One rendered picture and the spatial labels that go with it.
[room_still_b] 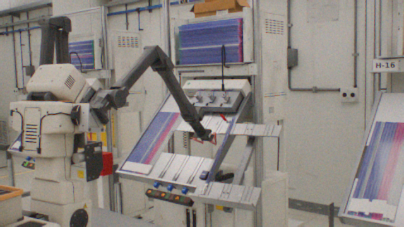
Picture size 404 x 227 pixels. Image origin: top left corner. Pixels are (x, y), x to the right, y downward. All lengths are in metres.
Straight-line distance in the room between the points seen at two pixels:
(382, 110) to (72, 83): 1.44
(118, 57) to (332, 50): 1.86
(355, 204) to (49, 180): 1.27
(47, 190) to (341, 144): 2.75
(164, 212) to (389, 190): 1.59
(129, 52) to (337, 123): 1.94
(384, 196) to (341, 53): 2.19
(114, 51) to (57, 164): 2.01
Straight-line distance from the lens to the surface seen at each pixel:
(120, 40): 3.79
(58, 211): 1.89
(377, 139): 2.11
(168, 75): 2.13
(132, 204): 3.97
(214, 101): 2.66
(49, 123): 1.77
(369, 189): 1.97
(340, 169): 4.04
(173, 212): 2.95
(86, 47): 3.72
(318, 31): 4.04
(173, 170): 2.52
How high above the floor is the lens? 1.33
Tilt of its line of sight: 6 degrees down
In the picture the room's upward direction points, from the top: 2 degrees counter-clockwise
